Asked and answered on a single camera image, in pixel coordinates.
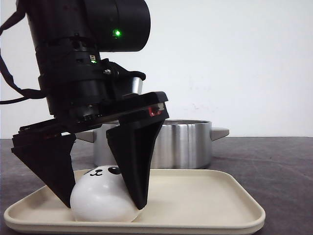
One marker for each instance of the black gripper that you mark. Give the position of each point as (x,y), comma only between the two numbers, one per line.
(83,92)

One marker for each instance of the beige plastic tray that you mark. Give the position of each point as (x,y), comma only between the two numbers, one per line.
(180,202)

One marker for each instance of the steel pot with grey handles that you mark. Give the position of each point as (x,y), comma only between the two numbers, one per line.
(180,144)

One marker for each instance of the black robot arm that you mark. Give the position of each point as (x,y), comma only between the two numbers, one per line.
(116,25)

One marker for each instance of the panda bun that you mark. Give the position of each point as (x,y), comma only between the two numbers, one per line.
(100,195)

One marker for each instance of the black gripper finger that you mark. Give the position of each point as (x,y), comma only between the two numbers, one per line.
(48,156)

